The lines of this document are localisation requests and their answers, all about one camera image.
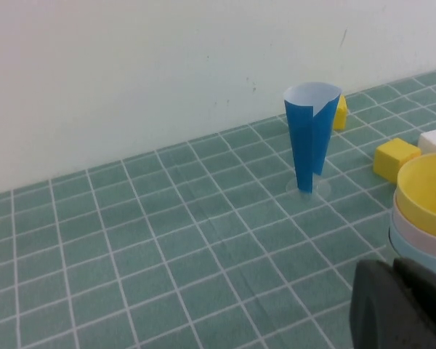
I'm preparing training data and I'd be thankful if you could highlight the green checked tablecloth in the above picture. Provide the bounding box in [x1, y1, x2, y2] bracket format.
[0, 67, 436, 349]

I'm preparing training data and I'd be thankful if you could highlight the blue paper cone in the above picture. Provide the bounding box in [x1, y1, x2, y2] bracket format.
[283, 82, 343, 193]

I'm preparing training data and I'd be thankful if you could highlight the pink plastic cup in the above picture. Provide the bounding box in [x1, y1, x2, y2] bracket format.
[391, 188, 436, 261]

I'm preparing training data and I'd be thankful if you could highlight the light blue plastic cup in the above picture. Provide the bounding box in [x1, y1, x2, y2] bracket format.
[387, 221, 436, 279]

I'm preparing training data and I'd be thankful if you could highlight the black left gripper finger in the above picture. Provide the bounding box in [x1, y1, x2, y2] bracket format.
[350, 257, 436, 349]

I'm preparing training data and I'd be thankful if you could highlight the yellow plastic cup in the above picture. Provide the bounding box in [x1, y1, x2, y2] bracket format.
[396, 152, 436, 241]

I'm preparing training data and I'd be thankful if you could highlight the clear plastic cone stand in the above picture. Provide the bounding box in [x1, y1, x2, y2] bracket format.
[286, 177, 331, 199]

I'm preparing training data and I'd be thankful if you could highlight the yellow foam cube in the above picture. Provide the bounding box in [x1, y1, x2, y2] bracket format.
[332, 95, 350, 131]
[373, 137, 422, 183]

